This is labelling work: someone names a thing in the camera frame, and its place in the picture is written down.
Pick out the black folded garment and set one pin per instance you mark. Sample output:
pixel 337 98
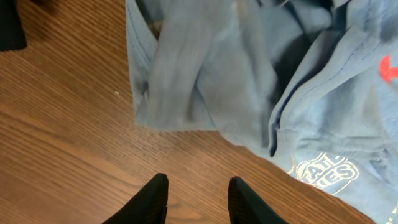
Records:
pixel 12 33

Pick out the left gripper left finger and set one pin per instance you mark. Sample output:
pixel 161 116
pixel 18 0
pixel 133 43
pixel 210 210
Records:
pixel 147 206

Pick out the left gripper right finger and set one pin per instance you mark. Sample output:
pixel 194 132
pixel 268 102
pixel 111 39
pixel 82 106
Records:
pixel 247 207

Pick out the light blue printed t-shirt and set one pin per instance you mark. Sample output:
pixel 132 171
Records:
pixel 310 86

